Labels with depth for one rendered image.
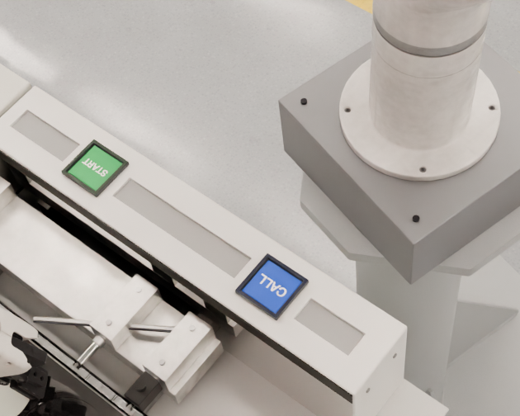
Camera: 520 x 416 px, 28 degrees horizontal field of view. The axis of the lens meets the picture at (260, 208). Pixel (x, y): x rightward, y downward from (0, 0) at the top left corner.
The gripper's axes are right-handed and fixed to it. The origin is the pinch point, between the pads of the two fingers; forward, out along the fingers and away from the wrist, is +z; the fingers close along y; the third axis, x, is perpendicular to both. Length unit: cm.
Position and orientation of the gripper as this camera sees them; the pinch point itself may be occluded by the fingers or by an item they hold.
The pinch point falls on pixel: (29, 379)
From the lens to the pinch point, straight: 114.7
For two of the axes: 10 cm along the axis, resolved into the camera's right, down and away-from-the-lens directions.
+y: -9.0, 1.7, 3.9
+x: -0.6, 8.5, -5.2
